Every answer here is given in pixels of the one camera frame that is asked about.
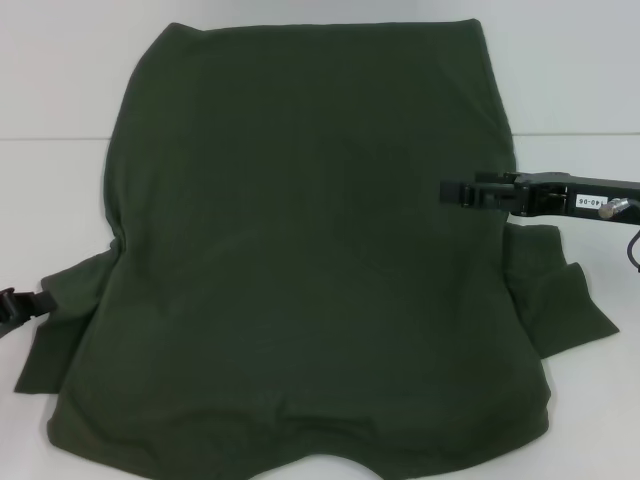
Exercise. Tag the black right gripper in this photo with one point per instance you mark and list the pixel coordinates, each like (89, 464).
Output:
(550, 195)

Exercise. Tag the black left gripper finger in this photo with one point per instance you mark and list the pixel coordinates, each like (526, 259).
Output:
(30, 313)

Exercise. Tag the dark green t-shirt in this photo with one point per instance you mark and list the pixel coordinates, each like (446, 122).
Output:
(310, 240)

